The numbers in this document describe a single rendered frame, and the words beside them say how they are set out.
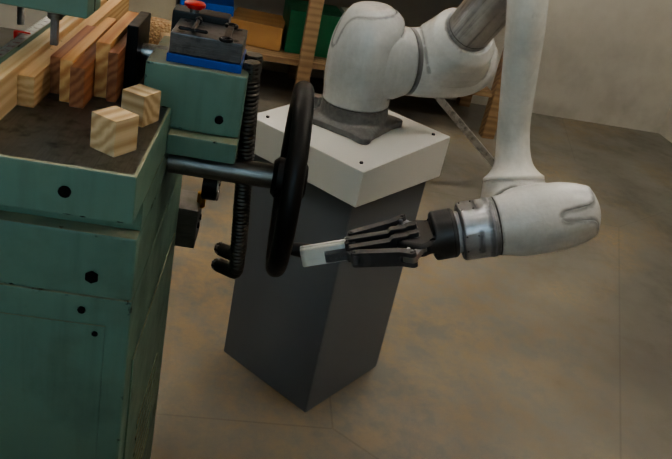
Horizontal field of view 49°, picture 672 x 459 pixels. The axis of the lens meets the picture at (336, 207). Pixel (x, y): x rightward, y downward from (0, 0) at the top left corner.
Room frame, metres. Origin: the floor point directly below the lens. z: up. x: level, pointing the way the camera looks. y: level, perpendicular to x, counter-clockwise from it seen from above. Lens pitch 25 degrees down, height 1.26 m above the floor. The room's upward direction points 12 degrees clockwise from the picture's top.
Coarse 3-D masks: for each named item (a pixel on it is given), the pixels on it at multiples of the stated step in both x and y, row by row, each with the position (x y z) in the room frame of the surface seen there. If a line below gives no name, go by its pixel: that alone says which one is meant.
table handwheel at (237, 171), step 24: (312, 96) 0.97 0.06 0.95; (288, 120) 1.11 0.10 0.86; (312, 120) 0.93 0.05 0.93; (288, 144) 0.90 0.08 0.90; (168, 168) 0.96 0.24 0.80; (192, 168) 0.96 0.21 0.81; (216, 168) 0.97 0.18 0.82; (240, 168) 0.97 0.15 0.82; (264, 168) 0.98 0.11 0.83; (288, 168) 0.87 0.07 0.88; (288, 192) 0.86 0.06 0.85; (288, 216) 0.85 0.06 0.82; (288, 240) 0.86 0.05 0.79
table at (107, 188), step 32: (0, 128) 0.76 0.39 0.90; (32, 128) 0.78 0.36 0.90; (64, 128) 0.80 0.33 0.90; (160, 128) 0.87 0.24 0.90; (0, 160) 0.70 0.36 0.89; (32, 160) 0.70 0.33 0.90; (64, 160) 0.72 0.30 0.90; (96, 160) 0.73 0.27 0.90; (128, 160) 0.75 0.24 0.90; (160, 160) 0.88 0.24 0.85; (224, 160) 0.93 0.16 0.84; (0, 192) 0.70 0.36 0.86; (32, 192) 0.70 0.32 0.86; (64, 192) 0.70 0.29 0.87; (96, 192) 0.71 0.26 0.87; (128, 192) 0.71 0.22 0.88
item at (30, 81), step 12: (108, 0) 1.29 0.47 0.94; (120, 0) 1.31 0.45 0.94; (96, 12) 1.20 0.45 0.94; (108, 12) 1.22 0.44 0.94; (120, 12) 1.31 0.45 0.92; (84, 24) 1.11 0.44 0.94; (96, 24) 1.14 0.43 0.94; (36, 60) 0.90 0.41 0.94; (48, 60) 0.91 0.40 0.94; (24, 72) 0.85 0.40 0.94; (36, 72) 0.86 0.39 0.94; (48, 72) 0.90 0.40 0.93; (24, 84) 0.84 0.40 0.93; (36, 84) 0.85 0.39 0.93; (48, 84) 0.90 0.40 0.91; (24, 96) 0.84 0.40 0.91; (36, 96) 0.85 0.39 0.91
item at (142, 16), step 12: (144, 12) 1.04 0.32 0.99; (132, 24) 0.97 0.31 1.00; (144, 24) 1.00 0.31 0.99; (132, 36) 0.96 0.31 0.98; (144, 36) 1.01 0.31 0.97; (132, 48) 0.96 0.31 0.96; (144, 48) 1.00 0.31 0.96; (168, 48) 1.01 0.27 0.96; (132, 60) 0.96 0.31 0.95; (144, 60) 1.00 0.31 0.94; (132, 72) 0.96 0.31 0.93; (144, 72) 1.03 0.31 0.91; (132, 84) 0.96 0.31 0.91
